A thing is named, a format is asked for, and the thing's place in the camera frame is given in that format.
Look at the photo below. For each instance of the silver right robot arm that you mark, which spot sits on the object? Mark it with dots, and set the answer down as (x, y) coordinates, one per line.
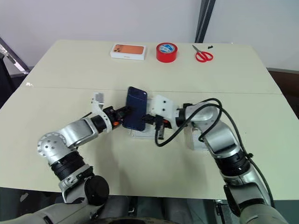
(224, 140)

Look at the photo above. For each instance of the dark blue smartphone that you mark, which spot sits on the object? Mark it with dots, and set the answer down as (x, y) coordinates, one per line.
(135, 107)

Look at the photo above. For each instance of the white phone box base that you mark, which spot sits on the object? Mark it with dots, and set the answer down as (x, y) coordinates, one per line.
(144, 133)

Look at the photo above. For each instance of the dark metal stand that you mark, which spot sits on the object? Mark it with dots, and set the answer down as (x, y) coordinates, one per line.
(14, 58)

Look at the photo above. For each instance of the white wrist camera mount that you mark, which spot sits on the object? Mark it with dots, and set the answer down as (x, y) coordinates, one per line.
(162, 105)
(99, 106)

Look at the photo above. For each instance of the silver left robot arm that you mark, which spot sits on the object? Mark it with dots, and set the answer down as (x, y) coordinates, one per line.
(70, 133)

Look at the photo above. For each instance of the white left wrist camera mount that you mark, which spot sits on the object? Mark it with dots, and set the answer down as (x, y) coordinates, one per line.
(99, 106)

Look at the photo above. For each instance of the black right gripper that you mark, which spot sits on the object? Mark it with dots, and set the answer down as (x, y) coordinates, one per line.
(163, 122)

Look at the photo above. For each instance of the white phone box lid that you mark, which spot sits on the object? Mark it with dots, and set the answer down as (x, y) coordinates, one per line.
(195, 137)

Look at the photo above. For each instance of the white box with orange print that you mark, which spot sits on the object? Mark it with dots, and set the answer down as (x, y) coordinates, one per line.
(128, 51)

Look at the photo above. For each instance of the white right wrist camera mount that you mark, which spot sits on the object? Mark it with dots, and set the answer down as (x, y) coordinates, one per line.
(162, 105)

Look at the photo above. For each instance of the black vertical post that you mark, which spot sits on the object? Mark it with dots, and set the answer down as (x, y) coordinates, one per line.
(205, 21)

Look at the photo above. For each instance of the red tape roll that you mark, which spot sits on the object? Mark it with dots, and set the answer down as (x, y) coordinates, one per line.
(166, 54)

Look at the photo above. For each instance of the small black clip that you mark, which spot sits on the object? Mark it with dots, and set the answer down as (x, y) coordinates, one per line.
(210, 46)

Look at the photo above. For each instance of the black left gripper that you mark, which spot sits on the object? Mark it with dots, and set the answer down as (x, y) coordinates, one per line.
(113, 115)

